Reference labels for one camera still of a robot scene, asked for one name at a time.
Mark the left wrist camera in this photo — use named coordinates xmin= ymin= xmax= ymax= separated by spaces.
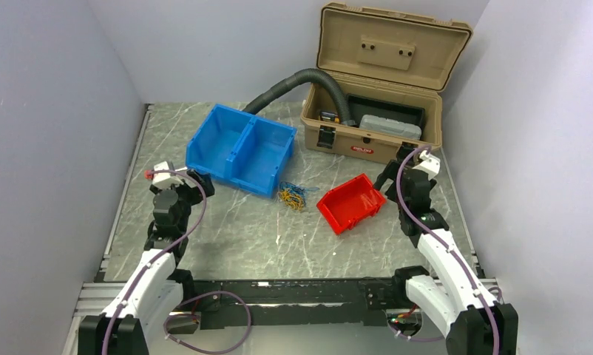
xmin=144 ymin=161 xmax=184 ymax=190

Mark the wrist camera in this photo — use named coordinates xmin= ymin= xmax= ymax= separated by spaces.
xmin=413 ymin=150 xmax=441 ymax=180
xmin=144 ymin=161 xmax=184 ymax=190

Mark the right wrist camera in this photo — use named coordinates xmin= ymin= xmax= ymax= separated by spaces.
xmin=413 ymin=150 xmax=441 ymax=180

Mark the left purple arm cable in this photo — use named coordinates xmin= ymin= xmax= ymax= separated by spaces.
xmin=100 ymin=169 xmax=252 ymax=355

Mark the blue double storage bin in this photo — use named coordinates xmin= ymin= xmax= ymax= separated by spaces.
xmin=185 ymin=104 xmax=297 ymax=198

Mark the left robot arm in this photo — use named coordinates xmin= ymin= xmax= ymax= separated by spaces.
xmin=77 ymin=164 xmax=215 ymax=354

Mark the yellow black device in case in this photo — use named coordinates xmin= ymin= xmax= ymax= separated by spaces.
xmin=319 ymin=111 xmax=340 ymax=123

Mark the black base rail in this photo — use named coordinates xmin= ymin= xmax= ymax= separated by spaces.
xmin=178 ymin=277 xmax=417 ymax=330

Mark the grey plastic organiser box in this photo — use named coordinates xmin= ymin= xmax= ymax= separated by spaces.
xmin=359 ymin=115 xmax=422 ymax=140

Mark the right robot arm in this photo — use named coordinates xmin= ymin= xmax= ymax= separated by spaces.
xmin=373 ymin=145 xmax=518 ymax=354

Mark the grey corrugated hose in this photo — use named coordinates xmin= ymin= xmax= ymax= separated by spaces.
xmin=242 ymin=67 xmax=354 ymax=127

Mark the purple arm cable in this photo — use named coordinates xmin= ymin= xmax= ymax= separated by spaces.
xmin=387 ymin=145 xmax=504 ymax=355
xmin=100 ymin=169 xmax=252 ymax=355

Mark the black tray in case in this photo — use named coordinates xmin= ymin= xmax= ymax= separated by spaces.
xmin=347 ymin=94 xmax=426 ymax=129

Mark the tan tool case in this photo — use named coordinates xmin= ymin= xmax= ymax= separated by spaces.
xmin=301 ymin=2 xmax=473 ymax=163

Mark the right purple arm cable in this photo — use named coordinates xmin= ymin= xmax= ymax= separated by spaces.
xmin=387 ymin=145 xmax=504 ymax=355

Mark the red storage bin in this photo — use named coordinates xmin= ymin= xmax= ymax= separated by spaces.
xmin=316 ymin=173 xmax=386 ymax=235

